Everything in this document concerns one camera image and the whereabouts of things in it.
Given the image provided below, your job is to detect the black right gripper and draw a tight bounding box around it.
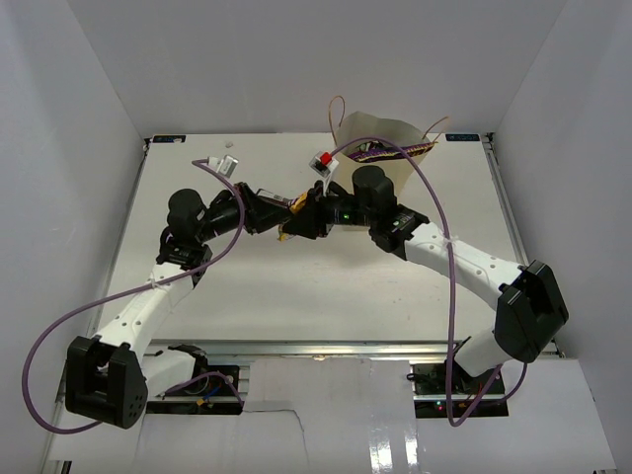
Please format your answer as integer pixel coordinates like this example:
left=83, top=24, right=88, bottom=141
left=283, top=181, right=376, bottom=239

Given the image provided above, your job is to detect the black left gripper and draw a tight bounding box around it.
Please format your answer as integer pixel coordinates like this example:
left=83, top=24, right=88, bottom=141
left=197, top=183, right=294, bottom=244

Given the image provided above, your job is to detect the yellow M&M's packet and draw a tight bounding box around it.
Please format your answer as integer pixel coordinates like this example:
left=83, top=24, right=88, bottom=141
left=277, top=193, right=315, bottom=242

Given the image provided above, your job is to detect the dark purple nut snack bag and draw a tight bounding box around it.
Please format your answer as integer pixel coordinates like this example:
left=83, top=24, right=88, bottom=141
left=348, top=140, right=435, bottom=164

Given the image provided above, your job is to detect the brown chocolate bar wrapper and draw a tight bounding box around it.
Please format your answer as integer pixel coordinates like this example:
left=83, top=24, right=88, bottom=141
left=256, top=189, right=293, bottom=207

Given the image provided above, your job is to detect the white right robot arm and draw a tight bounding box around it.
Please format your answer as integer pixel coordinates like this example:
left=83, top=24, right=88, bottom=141
left=280, top=165, right=569, bottom=394

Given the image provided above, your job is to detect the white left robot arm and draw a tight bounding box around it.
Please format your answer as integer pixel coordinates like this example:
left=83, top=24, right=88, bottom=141
left=65, top=183, right=292, bottom=429

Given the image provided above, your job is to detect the beige paper bag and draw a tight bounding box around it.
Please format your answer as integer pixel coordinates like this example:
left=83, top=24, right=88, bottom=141
left=329, top=96, right=451, bottom=232

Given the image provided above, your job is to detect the left blue table label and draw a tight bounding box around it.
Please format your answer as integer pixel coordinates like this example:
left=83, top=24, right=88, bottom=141
left=151, top=134, right=187, bottom=144

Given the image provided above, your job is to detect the blue table label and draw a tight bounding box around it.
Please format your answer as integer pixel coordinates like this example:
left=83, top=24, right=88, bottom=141
left=151, top=134, right=187, bottom=144
left=444, top=133, right=480, bottom=142

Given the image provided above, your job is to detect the right blue table label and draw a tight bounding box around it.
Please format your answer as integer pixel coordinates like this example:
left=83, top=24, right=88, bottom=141
left=444, top=133, right=480, bottom=142

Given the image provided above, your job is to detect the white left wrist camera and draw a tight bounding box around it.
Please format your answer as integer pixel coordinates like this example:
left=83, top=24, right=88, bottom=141
left=205, top=154, right=239, bottom=179

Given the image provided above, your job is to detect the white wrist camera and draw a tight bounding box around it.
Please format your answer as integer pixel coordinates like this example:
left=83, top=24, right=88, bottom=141
left=309, top=152, right=339, bottom=191
left=205, top=154, right=239, bottom=179

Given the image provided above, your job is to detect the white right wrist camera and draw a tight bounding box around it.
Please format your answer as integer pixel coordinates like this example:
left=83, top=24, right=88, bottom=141
left=309, top=152, right=339, bottom=191

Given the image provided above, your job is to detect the aluminium front rail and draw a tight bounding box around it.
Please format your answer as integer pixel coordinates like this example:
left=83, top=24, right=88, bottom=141
left=150, top=340, right=447, bottom=360

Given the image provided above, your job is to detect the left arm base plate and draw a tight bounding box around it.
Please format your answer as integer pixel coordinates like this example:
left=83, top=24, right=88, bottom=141
left=149, top=364, right=240, bottom=404

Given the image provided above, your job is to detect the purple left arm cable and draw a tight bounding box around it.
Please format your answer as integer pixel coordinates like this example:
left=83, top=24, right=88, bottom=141
left=23, top=158, right=247, bottom=435

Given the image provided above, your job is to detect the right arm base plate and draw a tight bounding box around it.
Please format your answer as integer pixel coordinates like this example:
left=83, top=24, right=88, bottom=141
left=407, top=362, right=510, bottom=420

